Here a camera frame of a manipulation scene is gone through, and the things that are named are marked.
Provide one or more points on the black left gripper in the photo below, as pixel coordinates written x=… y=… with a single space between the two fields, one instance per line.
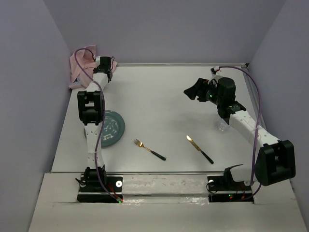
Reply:
x=95 y=68

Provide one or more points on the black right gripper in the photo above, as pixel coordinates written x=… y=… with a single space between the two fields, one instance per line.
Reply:
x=197 y=89

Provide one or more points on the pink cloth placemat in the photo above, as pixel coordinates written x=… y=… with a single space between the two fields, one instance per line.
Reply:
x=85 y=57

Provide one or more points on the teal ceramic plate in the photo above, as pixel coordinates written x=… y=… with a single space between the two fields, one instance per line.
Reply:
x=105 y=133

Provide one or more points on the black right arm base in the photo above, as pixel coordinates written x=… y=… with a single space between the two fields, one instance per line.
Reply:
x=223 y=191

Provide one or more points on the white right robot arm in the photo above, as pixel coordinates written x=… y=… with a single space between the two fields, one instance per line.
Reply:
x=274 y=159

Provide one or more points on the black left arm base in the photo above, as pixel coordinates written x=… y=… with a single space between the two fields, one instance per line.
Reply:
x=93 y=192

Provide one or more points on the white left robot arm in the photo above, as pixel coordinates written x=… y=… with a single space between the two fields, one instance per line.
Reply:
x=90 y=108

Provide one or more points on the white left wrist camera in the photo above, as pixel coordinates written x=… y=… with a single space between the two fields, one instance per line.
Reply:
x=97 y=62

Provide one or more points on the gold knife black handle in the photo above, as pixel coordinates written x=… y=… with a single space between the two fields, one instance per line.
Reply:
x=199 y=149

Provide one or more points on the gold fork black handle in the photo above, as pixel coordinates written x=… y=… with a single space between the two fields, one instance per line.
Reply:
x=141 y=144

